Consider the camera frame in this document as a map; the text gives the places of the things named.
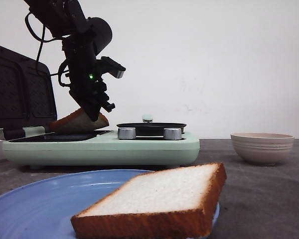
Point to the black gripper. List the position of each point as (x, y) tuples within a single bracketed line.
[(81, 51)]

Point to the white bread slice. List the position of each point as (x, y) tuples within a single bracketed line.
[(170, 204), (77, 122)]

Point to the breakfast maker hinged lid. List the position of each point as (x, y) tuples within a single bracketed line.
[(26, 95)]

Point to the beige ribbed ceramic bowl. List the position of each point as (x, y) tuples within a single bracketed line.
[(262, 148)]

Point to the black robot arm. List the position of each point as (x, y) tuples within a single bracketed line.
[(64, 18)]

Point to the mint green breakfast maker base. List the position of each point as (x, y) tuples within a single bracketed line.
[(100, 148)]

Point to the left silver control knob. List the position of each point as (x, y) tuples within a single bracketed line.
[(126, 133)]

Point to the silver control knob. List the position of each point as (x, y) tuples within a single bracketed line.
[(126, 133), (172, 133)]

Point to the black round frying pan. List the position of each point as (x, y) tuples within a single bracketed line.
[(150, 128)]

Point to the right silver control knob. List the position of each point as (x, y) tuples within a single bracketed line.
[(172, 133)]

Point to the blue round plate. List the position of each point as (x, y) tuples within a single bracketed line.
[(43, 210)]

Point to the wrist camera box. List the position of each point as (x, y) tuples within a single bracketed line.
[(108, 65)]

